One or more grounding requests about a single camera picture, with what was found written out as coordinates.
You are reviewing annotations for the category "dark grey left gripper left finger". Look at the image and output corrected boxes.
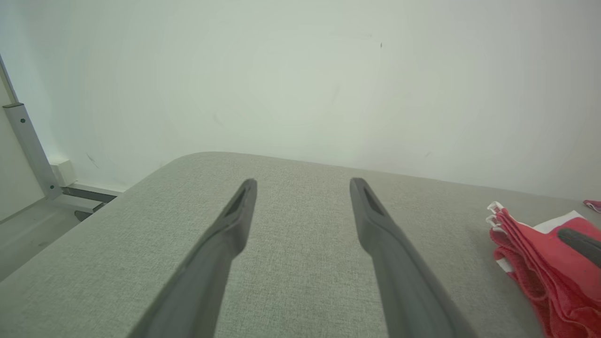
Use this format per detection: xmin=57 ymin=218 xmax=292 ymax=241
xmin=128 ymin=178 xmax=257 ymax=338

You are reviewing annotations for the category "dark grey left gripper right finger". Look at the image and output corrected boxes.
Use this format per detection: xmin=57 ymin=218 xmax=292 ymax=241
xmin=350 ymin=177 xmax=477 ymax=338

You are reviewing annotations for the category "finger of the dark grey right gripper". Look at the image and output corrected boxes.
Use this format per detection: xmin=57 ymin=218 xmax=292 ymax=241
xmin=556 ymin=227 xmax=601 ymax=269

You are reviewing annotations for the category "red garment with white trim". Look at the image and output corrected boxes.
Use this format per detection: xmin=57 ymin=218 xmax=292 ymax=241
xmin=486 ymin=201 xmax=601 ymax=338

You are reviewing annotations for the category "black baseboard strip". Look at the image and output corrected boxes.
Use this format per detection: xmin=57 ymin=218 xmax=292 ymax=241
xmin=62 ymin=187 xmax=118 ymax=203

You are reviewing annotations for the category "white partition panel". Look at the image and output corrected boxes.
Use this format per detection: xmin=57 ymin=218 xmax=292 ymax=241
xmin=0 ymin=89 xmax=47 ymax=221

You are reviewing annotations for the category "white wall trunking box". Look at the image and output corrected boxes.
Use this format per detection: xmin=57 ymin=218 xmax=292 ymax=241
xmin=50 ymin=160 xmax=77 ymax=187

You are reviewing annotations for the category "grey metal frame post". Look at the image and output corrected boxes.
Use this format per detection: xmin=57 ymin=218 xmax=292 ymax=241
xmin=0 ymin=54 xmax=106 ymax=214

